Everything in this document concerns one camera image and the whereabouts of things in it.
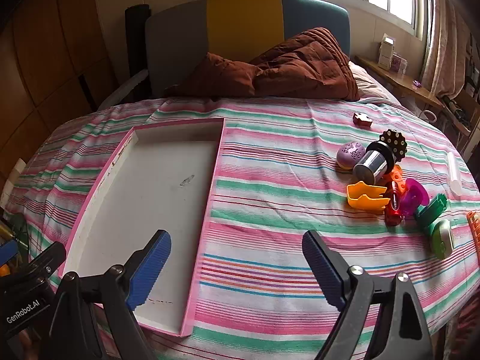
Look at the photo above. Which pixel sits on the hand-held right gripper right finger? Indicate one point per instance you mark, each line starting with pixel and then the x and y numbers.
pixel 322 270

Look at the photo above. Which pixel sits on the wooden bedside table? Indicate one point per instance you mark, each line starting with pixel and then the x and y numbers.
pixel 405 78

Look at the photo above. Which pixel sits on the purple egg-shaped ball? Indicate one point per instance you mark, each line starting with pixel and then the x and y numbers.
pixel 349 155

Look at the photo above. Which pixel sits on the silver cylinder cup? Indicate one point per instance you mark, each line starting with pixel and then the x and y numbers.
pixel 371 165

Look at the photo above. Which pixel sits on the small red toy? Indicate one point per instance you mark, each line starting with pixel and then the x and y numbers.
pixel 362 119

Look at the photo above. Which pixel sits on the green plastic case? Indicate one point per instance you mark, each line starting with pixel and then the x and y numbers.
pixel 431 212

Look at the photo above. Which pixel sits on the wooden wardrobe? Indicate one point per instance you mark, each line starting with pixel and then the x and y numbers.
pixel 45 63

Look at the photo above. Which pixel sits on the yellow plastic mould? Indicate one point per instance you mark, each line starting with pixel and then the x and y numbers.
pixel 365 197

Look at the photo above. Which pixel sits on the beige curtain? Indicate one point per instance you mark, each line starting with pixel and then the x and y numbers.
pixel 446 52

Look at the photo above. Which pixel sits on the red transparent tool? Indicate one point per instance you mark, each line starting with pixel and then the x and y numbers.
pixel 393 206

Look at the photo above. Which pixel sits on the beige pillow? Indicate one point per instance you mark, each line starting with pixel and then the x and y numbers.
pixel 369 86

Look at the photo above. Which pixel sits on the orange plastic rack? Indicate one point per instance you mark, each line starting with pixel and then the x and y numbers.
pixel 474 232

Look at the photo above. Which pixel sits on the small purple box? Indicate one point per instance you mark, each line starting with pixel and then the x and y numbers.
pixel 399 65

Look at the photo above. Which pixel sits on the brown quilt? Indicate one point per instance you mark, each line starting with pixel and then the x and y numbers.
pixel 300 63

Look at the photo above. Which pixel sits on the stool with clutter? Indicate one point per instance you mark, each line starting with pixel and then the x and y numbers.
pixel 455 114

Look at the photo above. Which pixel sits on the white carton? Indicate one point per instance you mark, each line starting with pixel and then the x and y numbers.
pixel 386 50

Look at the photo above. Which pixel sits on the pink tray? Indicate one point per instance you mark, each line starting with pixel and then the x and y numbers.
pixel 150 195

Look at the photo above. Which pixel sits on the magenta flanged cup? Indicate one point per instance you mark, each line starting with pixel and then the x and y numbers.
pixel 414 195

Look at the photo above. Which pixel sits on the orange linking cubes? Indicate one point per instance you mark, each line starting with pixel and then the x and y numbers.
pixel 398 180

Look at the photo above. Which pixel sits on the translucent white tube case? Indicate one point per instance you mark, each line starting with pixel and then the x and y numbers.
pixel 454 172

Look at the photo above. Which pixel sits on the blue yellow grey headboard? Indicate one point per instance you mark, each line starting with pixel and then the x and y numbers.
pixel 243 22

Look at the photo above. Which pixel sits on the striped bed sheet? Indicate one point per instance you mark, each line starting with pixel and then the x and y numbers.
pixel 281 157

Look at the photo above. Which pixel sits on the brown studded massager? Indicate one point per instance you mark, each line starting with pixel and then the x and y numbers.
pixel 395 140

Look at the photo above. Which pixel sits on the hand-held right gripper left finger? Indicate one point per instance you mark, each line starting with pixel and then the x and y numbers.
pixel 150 266

